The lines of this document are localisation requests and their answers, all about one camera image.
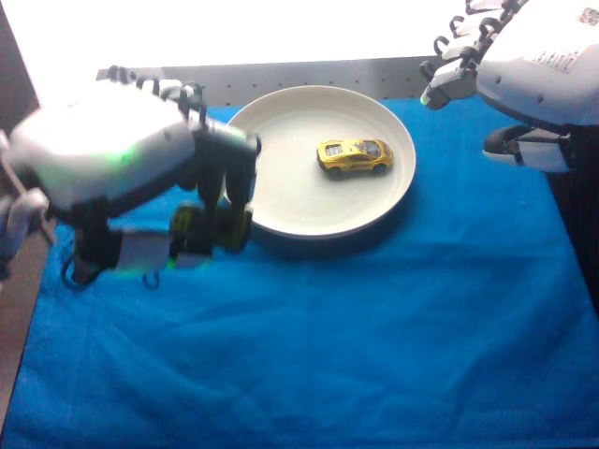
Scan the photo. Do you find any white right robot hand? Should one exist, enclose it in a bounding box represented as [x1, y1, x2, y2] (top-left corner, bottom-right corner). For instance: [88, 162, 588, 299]
[419, 0, 599, 174]

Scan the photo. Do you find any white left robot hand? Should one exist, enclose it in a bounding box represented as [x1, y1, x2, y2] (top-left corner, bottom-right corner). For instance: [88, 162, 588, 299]
[8, 65, 261, 289]

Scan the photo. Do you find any green toy car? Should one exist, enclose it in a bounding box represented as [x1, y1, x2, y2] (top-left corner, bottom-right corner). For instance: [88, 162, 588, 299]
[168, 204, 254, 256]

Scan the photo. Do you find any yellow toy car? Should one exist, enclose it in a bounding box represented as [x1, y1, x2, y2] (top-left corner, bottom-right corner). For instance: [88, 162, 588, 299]
[316, 138, 394, 178]

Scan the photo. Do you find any white round plate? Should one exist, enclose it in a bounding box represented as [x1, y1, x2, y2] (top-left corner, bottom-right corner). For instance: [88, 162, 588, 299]
[223, 84, 417, 240]

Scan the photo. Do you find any white backdrop curtain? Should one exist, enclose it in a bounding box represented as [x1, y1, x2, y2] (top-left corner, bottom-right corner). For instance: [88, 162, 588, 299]
[4, 0, 474, 109]

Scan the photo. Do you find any blue table cloth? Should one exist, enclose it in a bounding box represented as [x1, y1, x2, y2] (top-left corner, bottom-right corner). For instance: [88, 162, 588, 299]
[0, 100, 599, 449]

